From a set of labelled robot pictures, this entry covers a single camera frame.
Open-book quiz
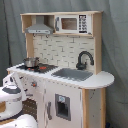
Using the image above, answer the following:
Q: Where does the grey range hood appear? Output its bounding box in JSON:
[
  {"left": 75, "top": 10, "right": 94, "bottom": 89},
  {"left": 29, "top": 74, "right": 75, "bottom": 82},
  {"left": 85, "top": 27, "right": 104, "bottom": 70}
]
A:
[{"left": 25, "top": 15, "right": 53, "bottom": 35}]

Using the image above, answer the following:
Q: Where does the black toy stovetop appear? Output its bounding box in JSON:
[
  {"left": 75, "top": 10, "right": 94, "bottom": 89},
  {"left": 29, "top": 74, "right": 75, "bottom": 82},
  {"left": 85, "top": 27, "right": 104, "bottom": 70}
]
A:
[{"left": 19, "top": 63, "right": 56, "bottom": 73}]

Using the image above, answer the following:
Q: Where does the wooden toy kitchen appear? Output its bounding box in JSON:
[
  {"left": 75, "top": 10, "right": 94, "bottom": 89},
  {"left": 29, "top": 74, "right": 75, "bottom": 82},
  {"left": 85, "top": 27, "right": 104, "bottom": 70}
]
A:
[{"left": 8, "top": 11, "right": 114, "bottom": 128}]

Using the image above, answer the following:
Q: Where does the white oven door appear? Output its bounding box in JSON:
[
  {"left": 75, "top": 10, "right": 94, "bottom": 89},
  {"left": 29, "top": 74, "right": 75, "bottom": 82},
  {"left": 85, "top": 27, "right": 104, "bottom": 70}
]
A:
[{"left": 21, "top": 85, "right": 46, "bottom": 122}]

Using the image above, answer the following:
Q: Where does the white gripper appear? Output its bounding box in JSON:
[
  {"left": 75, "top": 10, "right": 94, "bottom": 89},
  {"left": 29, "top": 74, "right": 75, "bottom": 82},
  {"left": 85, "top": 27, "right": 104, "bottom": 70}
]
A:
[{"left": 3, "top": 73, "right": 26, "bottom": 97}]

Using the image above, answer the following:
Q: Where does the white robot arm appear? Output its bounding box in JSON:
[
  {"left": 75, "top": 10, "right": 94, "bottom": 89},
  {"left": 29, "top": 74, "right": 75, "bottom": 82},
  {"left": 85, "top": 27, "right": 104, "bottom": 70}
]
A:
[{"left": 0, "top": 73, "right": 38, "bottom": 128}]

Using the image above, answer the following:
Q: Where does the grey toy sink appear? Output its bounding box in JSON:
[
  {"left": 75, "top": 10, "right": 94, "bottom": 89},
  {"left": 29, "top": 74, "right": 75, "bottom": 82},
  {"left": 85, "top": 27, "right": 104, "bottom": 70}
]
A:
[{"left": 53, "top": 68, "right": 93, "bottom": 81}]

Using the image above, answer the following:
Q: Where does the black toy faucet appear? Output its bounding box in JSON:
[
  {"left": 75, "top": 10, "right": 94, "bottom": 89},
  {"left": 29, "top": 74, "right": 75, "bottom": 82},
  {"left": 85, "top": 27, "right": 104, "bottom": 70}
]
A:
[{"left": 76, "top": 51, "right": 94, "bottom": 70}]

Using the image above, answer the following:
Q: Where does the white cabinet door with dispenser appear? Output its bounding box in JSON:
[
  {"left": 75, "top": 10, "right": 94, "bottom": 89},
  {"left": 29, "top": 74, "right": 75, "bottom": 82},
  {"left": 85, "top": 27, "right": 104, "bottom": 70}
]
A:
[{"left": 45, "top": 82, "right": 82, "bottom": 128}]

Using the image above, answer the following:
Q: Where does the white toy microwave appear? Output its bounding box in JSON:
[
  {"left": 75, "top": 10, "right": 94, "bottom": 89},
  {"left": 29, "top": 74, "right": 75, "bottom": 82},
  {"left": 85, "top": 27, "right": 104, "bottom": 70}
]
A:
[{"left": 55, "top": 14, "right": 92, "bottom": 34}]

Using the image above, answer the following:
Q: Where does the right red stove knob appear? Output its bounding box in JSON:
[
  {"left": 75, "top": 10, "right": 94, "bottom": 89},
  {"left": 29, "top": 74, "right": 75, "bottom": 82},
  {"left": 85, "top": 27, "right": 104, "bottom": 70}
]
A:
[{"left": 31, "top": 81, "right": 37, "bottom": 88}]

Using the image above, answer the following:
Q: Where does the silver toy pot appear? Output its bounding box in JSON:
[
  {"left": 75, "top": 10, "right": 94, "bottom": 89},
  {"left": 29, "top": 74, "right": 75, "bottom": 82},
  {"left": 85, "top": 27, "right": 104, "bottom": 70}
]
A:
[{"left": 23, "top": 57, "right": 39, "bottom": 68}]

